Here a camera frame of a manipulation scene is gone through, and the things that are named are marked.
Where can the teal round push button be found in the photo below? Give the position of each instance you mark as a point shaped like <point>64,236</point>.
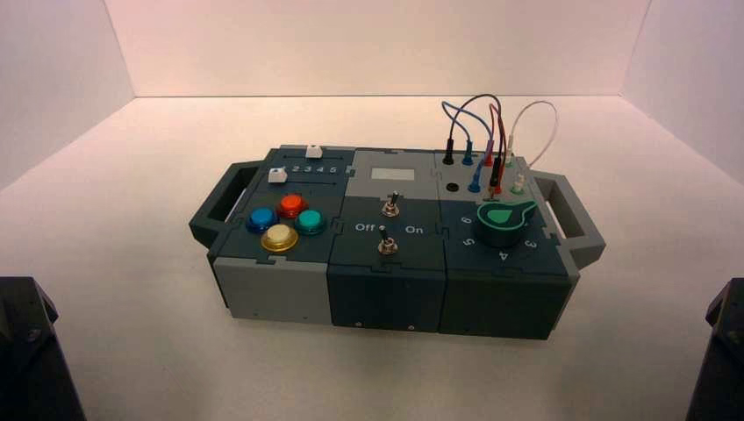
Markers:
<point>310,221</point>

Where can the red round push button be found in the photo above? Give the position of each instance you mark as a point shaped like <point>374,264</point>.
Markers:
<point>292,205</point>

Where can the grey and dark modular task box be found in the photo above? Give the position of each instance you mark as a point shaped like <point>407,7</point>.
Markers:
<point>383,290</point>

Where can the white slider knob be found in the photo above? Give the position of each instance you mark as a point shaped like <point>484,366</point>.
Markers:
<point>314,151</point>
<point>278,175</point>

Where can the yellow round push button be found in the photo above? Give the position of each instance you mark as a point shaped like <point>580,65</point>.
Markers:
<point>279,237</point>

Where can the blue round push button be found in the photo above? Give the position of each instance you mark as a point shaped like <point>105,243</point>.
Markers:
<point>261,219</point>

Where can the green rotary pointer knob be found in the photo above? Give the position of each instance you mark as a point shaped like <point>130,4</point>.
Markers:
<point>503,221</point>

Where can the metal toggle switch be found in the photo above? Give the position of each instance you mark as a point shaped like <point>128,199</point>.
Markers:
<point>391,207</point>
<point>387,245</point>

